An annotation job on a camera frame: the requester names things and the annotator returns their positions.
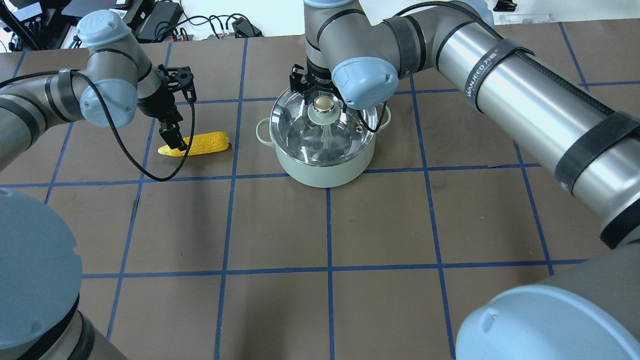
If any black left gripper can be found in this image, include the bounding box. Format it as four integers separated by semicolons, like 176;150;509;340
138;66;195;152

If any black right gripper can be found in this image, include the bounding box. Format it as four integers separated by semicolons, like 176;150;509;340
289;64;352;120

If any yellow corn cob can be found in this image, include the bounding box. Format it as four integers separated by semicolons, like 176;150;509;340
157;131;230;158

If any glass pot lid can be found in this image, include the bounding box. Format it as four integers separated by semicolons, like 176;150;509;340
269;89;379;167

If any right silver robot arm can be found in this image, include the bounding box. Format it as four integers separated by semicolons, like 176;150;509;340
326;91;639;360

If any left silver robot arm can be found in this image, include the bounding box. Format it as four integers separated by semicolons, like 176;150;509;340
0;10;195;360

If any pale green cooking pot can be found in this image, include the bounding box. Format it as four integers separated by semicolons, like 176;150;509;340
254;89;392;188

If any black power adapter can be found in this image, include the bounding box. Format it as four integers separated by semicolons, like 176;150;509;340
231;17;264;38

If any black power brick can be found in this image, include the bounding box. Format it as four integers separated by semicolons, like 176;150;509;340
136;1;183;44

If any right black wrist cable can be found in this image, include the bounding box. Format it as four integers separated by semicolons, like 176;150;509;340
360;102;392;135

